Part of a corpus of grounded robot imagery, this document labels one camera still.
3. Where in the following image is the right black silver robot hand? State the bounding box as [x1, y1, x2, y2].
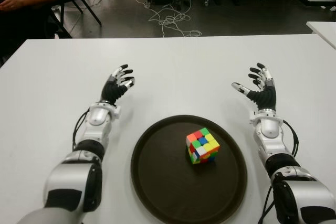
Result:
[231, 62, 278, 113]

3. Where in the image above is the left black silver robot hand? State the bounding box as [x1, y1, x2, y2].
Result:
[101, 63, 136, 106]

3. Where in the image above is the multicoloured Rubik's cube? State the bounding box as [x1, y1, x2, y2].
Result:
[186, 127, 221, 165]

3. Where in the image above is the dark brown round plate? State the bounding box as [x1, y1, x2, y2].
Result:
[130, 114, 248, 224]

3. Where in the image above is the white side table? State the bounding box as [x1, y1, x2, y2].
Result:
[306, 21, 336, 49]

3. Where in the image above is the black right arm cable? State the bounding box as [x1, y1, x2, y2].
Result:
[282, 119, 300, 158]

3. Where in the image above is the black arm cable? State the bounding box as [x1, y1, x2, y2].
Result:
[282, 119, 300, 158]
[72, 110, 90, 151]

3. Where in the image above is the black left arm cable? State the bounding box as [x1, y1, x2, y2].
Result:
[72, 110, 90, 151]

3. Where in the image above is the tangled white floor cable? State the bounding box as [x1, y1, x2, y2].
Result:
[133, 0, 203, 38]

